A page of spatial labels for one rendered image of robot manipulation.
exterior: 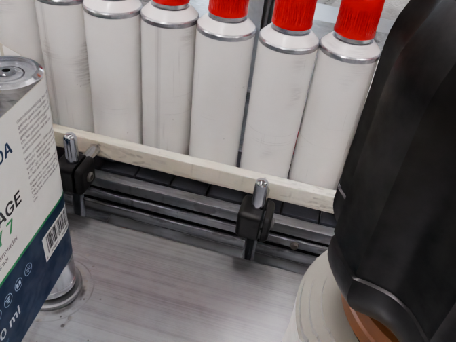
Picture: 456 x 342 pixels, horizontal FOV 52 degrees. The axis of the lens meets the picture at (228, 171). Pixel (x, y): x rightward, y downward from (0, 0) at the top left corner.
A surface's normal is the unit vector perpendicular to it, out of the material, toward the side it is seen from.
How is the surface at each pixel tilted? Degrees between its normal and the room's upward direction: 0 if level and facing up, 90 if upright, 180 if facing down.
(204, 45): 90
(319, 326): 1
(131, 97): 90
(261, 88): 90
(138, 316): 0
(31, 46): 90
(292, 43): 42
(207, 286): 0
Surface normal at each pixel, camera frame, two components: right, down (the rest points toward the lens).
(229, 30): 0.13, -0.10
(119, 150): -0.25, 0.58
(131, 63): 0.66, 0.52
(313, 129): -0.65, 0.42
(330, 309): 0.09, -0.78
